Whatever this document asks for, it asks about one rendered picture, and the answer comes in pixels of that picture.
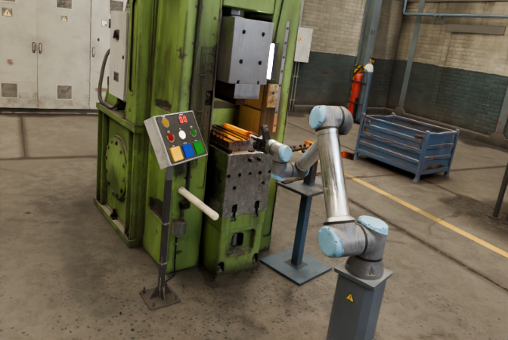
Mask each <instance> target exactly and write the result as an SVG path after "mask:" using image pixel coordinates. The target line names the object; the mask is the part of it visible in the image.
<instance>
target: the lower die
mask: <svg viewBox="0 0 508 340"><path fill-rule="evenodd" d="M214 125H217V124H212V128H214V129H216V130H217V131H220V132H221V133H224V134H226V135H227V136H228V138H227V136H226V135H225V136H224V139H223V146H225V147H227V148H229V149H230V150H232V152H233V151H243V150H250V149H252V148H253V144H251V143H250V138H248V137H247V136H246V135H244V134H241V133H239V132H237V131H234V130H231V129H229V128H226V127H224V126H223V125H219V126H221V127H222V128H226V129H227V130H229V131H232V132H234V133H236V134H238V135H241V136H243V137H245V138H247V140H246V141H243V139H242V138H240V137H238V136H236V135H234V134H232V133H230V132H228V131H225V130H223V129H221V128H218V127H216V126H214ZM216 130H214V132H213V138H212V139H213V140H214V141H215V133H216ZM219 134H220V133H219V132H217V135H216V142H217V143H218V139H219ZM222 137H223V134H221V135H220V141H219V143H220V144H222ZM238 149H240V150H238Z"/></svg>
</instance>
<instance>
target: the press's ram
mask: <svg viewBox="0 0 508 340"><path fill-rule="evenodd" d="M273 28H274V23H271V22H265V21H260V20H250V19H245V18H239V17H223V16H221V32H220V40H219V49H218V65H217V73H216V80H219V81H222V82H227V83H230V84H251V85H257V84H258V85H266V83H267V77H268V65H269V59H270V52H271V40H272V34H273Z"/></svg>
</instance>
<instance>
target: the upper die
mask: <svg viewBox="0 0 508 340"><path fill-rule="evenodd" d="M259 91H260V85H258V84H257V85H251V84H230V83H227V82H222V81H219V80H216V82H215V92H216V93H219V94H223V95H225V96H228V97H231V98H236V99H259Z"/></svg>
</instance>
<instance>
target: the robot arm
mask: <svg viewBox="0 0 508 340"><path fill-rule="evenodd" d="M309 125H310V126H311V127H312V128H313V129H315V134H316V136H317V140H316V141H315V142H314V143H313V144H312V145H311V146H310V147H309V148H308V149H307V150H306V151H305V152H304V153H303V154H302V156H301V157H300V158H299V159H297V160H296V162H289V163H288V161H289V160H290V159H291V157H292V154H293V152H292V150H291V148H290V147H288V146H287V145H284V144H281V143H279V142H277V141H275V140H271V137H270V133H269V129H268V125H262V126H261V131H262V136H261V137H256V136H255V135H252V134H250V135H249V136H250V143H251V144H253V142H256V145H255V146H254V150H256V149H258V150H257V151H262V152H263V153H266V154H271V155H272V156H274V157H273V163H272V169H271V177H272V178H273V179H274V180H277V181H285V179H286V178H294V177H301V178H302V177H305V176H307V175H308V173H309V168H310V167H311V166H312V165H313V164H314V163H315V162H316V161H317V160H318V159H319V160H320V167H321V177H322V184H323V190H324V202H325V208H326V214H327V217H326V219H325V220H324V222H323V223H324V226H323V227H322V228H321V229H320V230H319V232H318V242H319V246H320V248H321V250H322V252H323V253H324V254H325V255H326V256H327V257H330V258H341V257H347V256H348V258H347V260H346V262H345V269H346V270H347V271H348V272H349V273H350V274H352V275H354V276H355V277H358V278H361V279H364V280H379V279H381V278H382V277H383V273H384V269H383V261H382V259H383V253H384V249H385V245H386V239H387V235H388V229H389V228H388V225H387V224H386V223H385V222H384V221H381V220H380V219H378V218H374V217H370V216H364V215H363V216H360V217H359V218H358V223H357V224H356V223H355V219H354V218H353V217H352V216H351V215H350V214H349V208H348V197H347V192H346V185H345V175H344V170H343V164H342V154H341V147H340V142H339V138H340V137H341V136H342V135H346V134H348V133H349V132H350V131H351V129H352V126H353V117H352V114H351V113H350V111H349V110H347V109H346V108H345V107H335V106H325V105H322V106H316V107H314V108H313V110H312V111H311V113H310V116H309Z"/></svg>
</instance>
